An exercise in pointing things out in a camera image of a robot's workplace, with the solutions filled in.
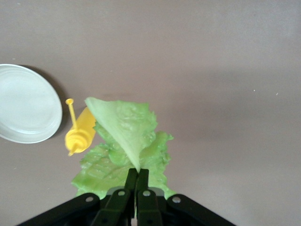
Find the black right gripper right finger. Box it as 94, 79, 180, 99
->
136, 169, 237, 226

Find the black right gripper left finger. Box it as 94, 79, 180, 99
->
17, 169, 137, 226

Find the green lettuce leaf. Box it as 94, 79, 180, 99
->
71, 96, 177, 201

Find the beige round plate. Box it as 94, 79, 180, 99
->
0, 64, 63, 145

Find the yellow mustard squeeze bottle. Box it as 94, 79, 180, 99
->
64, 98, 97, 157

